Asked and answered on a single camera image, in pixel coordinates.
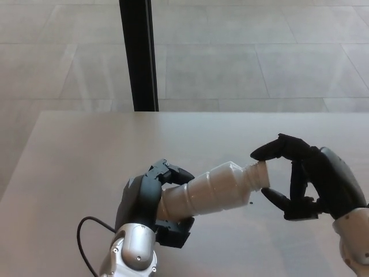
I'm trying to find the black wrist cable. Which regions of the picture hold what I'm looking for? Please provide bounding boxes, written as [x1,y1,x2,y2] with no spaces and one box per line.
[77,216,116,275]

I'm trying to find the black vertical window post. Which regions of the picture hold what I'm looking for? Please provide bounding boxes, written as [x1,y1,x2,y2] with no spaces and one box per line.
[119,0,160,112]

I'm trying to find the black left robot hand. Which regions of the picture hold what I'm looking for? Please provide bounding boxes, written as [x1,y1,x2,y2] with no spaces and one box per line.
[114,158,195,249]

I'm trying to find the white plastic bottle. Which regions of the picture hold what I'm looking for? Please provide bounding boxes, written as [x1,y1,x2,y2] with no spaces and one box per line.
[155,160,260,222]

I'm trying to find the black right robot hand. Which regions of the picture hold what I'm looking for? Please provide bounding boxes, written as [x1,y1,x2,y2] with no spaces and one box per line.
[250,133,369,222]

